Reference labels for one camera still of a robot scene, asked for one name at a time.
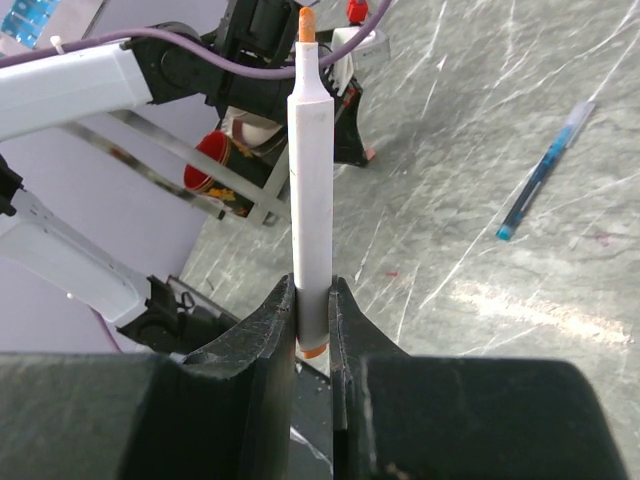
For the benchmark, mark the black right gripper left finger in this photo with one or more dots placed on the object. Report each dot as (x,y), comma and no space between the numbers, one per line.
(112,416)

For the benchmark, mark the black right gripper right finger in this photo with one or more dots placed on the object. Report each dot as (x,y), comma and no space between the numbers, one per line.
(399,416)

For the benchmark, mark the white orange pen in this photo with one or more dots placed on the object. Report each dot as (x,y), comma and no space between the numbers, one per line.
(310,123)

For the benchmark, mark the blue pen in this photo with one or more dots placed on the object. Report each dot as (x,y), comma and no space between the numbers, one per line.
(562,141)

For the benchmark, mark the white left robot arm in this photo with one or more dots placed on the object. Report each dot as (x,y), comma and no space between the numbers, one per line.
(75,230)

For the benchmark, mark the white bowl brown rim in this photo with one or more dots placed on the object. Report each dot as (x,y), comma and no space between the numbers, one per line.
(249,129)

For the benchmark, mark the metal dish rack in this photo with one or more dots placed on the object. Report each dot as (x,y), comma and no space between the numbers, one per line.
(244,184)

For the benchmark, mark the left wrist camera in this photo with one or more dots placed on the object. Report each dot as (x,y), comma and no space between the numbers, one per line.
(373,49)

